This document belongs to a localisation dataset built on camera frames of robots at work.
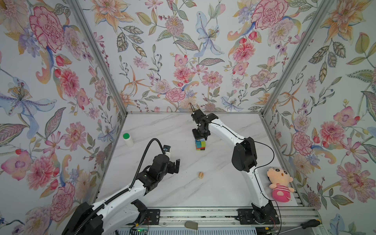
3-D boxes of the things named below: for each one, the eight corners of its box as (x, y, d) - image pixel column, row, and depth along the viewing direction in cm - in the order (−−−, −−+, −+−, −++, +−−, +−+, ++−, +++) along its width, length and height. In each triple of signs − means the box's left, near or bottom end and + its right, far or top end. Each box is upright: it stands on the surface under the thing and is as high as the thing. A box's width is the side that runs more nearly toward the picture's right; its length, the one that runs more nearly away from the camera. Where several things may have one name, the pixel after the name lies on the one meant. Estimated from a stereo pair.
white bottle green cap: (125, 147, 102) (121, 139, 95) (127, 140, 106) (123, 132, 99) (132, 147, 102) (128, 139, 95) (134, 140, 106) (131, 132, 99)
